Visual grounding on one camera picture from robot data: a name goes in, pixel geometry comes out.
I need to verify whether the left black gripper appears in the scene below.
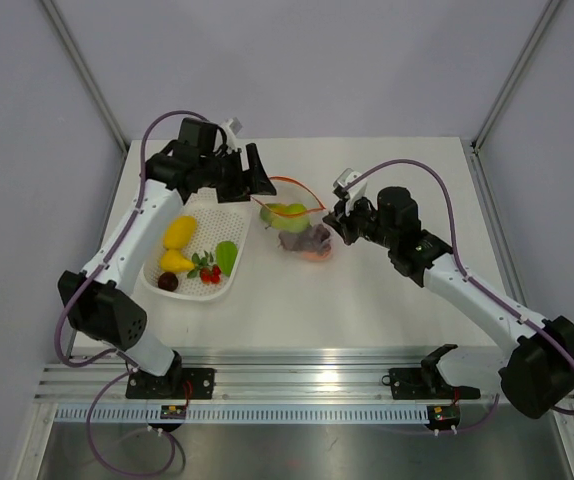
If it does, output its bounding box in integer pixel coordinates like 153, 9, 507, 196
199, 143, 276, 203

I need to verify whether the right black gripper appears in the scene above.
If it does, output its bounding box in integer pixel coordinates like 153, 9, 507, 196
325, 191, 398, 250

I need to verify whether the purple grape bunch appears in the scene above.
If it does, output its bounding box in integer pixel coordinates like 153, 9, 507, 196
278, 224, 331, 255

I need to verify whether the orange green mango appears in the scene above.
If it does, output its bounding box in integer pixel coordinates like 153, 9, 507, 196
259, 203, 286, 227

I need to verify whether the green apple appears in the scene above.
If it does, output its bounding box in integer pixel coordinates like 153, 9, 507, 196
271, 203, 310, 233

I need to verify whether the clear zip top bag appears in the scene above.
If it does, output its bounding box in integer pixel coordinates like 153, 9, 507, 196
252, 176, 333, 262

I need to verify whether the orange fruit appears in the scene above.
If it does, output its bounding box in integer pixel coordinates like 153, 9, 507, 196
301, 249, 332, 262

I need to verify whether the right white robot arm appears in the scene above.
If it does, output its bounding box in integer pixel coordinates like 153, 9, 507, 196
324, 185, 574, 419

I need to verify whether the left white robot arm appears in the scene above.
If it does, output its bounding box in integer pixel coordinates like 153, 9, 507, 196
54, 110, 276, 398

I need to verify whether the white perforated fruit basket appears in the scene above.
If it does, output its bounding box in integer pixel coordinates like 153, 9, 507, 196
139, 188, 252, 302

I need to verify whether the red strawberry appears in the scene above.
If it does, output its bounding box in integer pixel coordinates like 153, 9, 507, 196
199, 265, 221, 284

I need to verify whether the yellow pear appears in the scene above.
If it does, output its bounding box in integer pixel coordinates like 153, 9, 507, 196
159, 249, 195, 274

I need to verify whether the dark purple plum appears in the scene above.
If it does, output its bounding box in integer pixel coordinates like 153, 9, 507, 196
157, 272, 179, 292

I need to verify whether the right controller board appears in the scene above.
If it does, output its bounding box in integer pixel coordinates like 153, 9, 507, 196
426, 404, 461, 432

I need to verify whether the controller board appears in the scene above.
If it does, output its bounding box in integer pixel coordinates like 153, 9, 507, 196
160, 405, 187, 421
426, 404, 461, 432

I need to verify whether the left controller board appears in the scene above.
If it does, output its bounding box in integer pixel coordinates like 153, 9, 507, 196
160, 405, 187, 421

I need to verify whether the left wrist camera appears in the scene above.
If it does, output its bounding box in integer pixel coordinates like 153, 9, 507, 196
219, 117, 242, 151

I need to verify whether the aluminium front rail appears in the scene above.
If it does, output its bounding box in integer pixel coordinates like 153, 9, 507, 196
34, 347, 574, 406

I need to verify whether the aluminium rail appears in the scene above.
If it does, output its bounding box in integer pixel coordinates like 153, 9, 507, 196
34, 347, 574, 406
461, 139, 529, 306

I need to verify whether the right side aluminium rail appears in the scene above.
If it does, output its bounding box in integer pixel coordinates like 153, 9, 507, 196
461, 139, 529, 306

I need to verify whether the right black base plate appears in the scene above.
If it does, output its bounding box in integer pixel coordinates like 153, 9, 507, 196
381, 367, 481, 402

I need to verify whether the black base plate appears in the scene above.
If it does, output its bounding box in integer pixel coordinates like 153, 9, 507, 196
125, 367, 216, 400
381, 367, 481, 402

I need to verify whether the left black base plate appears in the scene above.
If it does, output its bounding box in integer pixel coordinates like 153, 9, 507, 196
125, 367, 216, 400

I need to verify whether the left aluminium frame post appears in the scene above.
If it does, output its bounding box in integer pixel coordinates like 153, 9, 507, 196
38, 0, 129, 157

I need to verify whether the aluminium frame post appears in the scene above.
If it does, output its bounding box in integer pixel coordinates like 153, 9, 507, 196
470, 0, 566, 155
38, 0, 129, 157

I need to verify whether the right aluminium frame post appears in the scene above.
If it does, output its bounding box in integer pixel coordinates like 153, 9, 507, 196
470, 0, 566, 155

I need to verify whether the white slotted cable duct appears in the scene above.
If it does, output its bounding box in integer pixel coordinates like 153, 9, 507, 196
54, 403, 428, 425

